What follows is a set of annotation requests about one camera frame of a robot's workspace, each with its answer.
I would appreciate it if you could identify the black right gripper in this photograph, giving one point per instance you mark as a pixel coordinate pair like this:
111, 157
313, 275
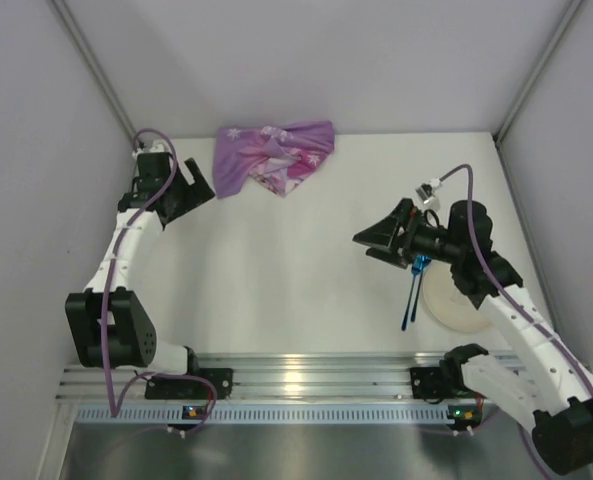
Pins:
406, 234

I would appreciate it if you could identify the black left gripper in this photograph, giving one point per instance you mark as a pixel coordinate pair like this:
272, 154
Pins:
179, 190

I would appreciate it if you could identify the purple princess cloth placemat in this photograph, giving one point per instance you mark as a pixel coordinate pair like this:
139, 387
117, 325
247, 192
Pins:
278, 158

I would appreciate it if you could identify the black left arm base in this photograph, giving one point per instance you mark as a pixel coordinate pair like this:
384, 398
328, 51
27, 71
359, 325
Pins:
159, 388

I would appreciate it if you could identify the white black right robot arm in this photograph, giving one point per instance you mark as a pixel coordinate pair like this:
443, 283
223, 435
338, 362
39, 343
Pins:
554, 404

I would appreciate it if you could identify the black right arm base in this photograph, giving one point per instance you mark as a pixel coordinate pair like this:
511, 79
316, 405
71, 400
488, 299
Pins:
428, 384

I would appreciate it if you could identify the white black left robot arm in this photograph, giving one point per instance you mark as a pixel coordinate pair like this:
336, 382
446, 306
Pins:
108, 320

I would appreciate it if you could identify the blue metallic fork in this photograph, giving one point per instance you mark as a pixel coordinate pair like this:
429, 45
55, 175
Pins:
408, 295

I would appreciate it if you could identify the blue metallic spoon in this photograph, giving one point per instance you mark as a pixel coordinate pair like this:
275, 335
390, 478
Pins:
425, 262

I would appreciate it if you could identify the white round plate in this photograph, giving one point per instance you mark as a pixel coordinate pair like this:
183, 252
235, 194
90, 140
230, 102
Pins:
446, 304

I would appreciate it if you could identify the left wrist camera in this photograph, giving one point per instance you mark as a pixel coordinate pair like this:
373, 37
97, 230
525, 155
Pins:
156, 147

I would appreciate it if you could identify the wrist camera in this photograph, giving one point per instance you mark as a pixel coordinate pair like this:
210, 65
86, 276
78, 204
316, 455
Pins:
156, 147
427, 193

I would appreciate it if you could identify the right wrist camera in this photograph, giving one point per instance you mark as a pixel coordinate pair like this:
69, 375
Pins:
427, 193

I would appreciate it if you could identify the aluminium mounting rail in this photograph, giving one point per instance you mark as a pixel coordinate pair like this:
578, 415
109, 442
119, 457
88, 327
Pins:
284, 378

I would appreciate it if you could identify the slotted grey cable duct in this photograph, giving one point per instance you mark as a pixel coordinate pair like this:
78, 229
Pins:
289, 414

